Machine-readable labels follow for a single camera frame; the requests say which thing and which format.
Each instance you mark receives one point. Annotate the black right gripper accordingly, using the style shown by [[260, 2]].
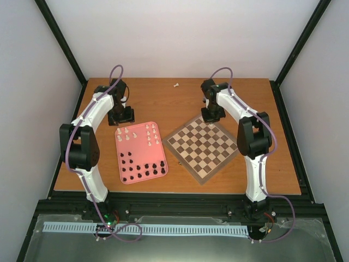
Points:
[[210, 120]]

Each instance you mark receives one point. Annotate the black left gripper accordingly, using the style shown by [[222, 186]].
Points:
[[129, 117]]

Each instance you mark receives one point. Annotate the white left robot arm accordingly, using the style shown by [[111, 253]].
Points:
[[79, 147]]

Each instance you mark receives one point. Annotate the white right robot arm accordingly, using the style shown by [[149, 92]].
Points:
[[253, 138]]

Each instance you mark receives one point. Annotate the wooden chess board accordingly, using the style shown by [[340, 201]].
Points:
[[202, 149]]

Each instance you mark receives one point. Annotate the pink plastic tray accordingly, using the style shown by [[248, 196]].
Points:
[[144, 157]]

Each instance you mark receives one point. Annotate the light blue cable duct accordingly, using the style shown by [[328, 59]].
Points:
[[148, 229]]

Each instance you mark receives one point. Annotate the black aluminium frame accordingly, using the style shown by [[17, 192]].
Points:
[[180, 205]]

